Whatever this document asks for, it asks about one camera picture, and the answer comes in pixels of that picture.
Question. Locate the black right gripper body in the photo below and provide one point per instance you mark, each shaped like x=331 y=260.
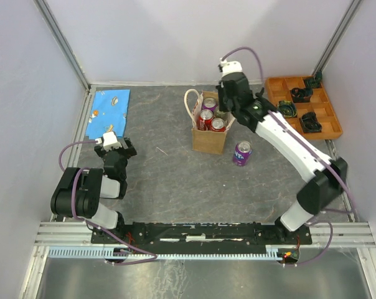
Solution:
x=224 y=104

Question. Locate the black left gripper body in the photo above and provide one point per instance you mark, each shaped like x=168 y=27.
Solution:
x=127 y=152

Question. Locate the red soda can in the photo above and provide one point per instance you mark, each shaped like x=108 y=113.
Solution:
x=217 y=125
x=204 y=120

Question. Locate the brown canvas bag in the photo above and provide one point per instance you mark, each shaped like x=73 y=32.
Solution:
x=206 y=141

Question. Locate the purple soda can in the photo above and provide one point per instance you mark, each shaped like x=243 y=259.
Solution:
x=242 y=153
x=209 y=104

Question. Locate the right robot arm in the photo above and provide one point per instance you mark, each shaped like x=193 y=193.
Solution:
x=324 y=177

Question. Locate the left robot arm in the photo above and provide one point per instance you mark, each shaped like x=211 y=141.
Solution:
x=79 y=191

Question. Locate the purple soda can in bag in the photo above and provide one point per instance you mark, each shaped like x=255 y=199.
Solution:
x=209 y=104

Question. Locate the blue space-print cloth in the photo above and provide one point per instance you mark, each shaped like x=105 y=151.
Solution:
x=109 y=113

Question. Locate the blue-green rolled sock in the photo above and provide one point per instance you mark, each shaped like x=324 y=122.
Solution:
x=287 y=109

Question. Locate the black rolled sock upper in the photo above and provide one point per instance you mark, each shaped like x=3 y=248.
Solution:
x=301 y=95

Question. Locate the black rolled sock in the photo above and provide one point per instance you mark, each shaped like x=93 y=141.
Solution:
x=310 y=124
x=301 y=95

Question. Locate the blue-green rolled sock corner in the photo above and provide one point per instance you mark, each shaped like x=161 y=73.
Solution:
x=312 y=82

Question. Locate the black rolled sock lower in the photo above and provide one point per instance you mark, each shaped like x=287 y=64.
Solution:
x=310 y=124

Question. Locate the orange compartment tray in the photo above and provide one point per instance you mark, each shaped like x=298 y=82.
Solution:
x=278 y=89

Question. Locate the dark green sock outside tray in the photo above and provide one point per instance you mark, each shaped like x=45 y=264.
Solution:
x=318 y=75

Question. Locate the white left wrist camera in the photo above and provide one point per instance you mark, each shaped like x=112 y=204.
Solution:
x=108 y=141

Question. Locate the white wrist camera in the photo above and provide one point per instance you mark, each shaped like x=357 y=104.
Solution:
x=226 y=67
x=108 y=141

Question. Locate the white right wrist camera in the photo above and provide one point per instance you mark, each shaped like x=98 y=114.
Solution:
x=226 y=67

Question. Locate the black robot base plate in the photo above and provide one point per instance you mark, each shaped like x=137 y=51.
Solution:
x=206 y=238

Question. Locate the aluminium frame rail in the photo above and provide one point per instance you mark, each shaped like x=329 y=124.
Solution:
x=345 y=235

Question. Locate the blue slotted cable duct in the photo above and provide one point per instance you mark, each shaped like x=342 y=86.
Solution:
x=110 y=253

